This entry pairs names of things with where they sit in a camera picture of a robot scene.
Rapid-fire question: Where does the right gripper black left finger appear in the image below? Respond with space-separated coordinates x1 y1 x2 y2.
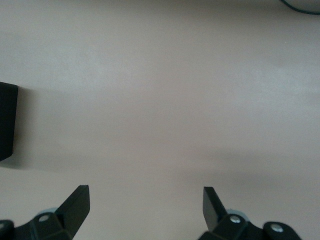
13 184 90 240

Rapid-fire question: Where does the black rectangular plastic tray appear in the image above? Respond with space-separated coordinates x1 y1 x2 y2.
0 81 19 161

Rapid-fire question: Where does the black looped cable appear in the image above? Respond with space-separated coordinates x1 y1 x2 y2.
279 0 320 15

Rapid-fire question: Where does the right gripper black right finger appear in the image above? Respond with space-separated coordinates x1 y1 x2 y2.
198 186 266 240

